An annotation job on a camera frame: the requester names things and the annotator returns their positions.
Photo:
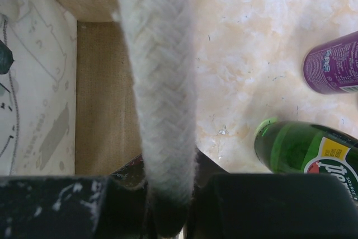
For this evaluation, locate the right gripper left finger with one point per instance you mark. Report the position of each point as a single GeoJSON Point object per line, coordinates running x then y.
{"type": "Point", "coordinates": [70, 207]}

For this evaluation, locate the purple soda can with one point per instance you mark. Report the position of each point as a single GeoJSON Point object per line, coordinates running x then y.
{"type": "Point", "coordinates": [331, 68]}

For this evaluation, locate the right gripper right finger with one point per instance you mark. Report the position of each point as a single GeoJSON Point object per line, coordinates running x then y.
{"type": "Point", "coordinates": [273, 206]}

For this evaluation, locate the canvas bag with cartoon print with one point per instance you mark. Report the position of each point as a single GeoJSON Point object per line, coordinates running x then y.
{"type": "Point", "coordinates": [103, 88]}

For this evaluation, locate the green glass bottle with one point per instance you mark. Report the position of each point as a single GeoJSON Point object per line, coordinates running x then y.
{"type": "Point", "coordinates": [302, 147]}

